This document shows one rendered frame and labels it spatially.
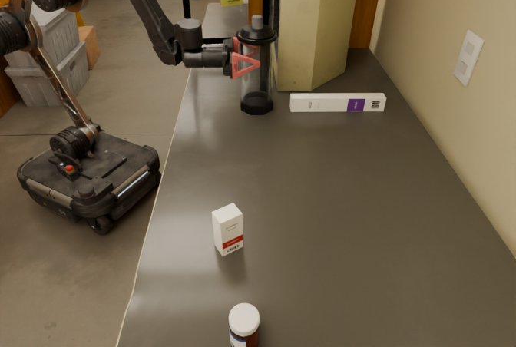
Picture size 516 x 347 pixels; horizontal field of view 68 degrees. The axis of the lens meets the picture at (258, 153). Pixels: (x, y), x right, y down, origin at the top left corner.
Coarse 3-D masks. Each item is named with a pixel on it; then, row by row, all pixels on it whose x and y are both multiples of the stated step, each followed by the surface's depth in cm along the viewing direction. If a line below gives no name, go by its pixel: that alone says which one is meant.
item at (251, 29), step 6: (252, 18) 98; (258, 18) 97; (252, 24) 99; (258, 24) 98; (246, 30) 99; (252, 30) 99; (258, 30) 99; (264, 30) 99; (270, 30) 99; (246, 36) 98; (252, 36) 97; (258, 36) 97; (264, 36) 98; (270, 36) 99
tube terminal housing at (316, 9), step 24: (288, 0) 106; (312, 0) 106; (336, 0) 112; (288, 24) 110; (312, 24) 110; (336, 24) 118; (288, 48) 114; (312, 48) 115; (336, 48) 124; (288, 72) 119; (312, 72) 119; (336, 72) 131
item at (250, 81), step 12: (240, 36) 99; (240, 48) 102; (252, 48) 99; (264, 48) 99; (264, 60) 101; (252, 72) 103; (264, 72) 103; (252, 84) 105; (264, 84) 106; (252, 96) 107; (264, 96) 108
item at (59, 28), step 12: (36, 12) 280; (48, 12) 280; (60, 12) 279; (72, 12) 304; (48, 24) 264; (60, 24) 283; (72, 24) 305; (48, 36) 267; (60, 36) 285; (72, 36) 306; (48, 48) 270; (60, 48) 285; (72, 48) 308; (12, 60) 275; (24, 60) 275; (60, 60) 287
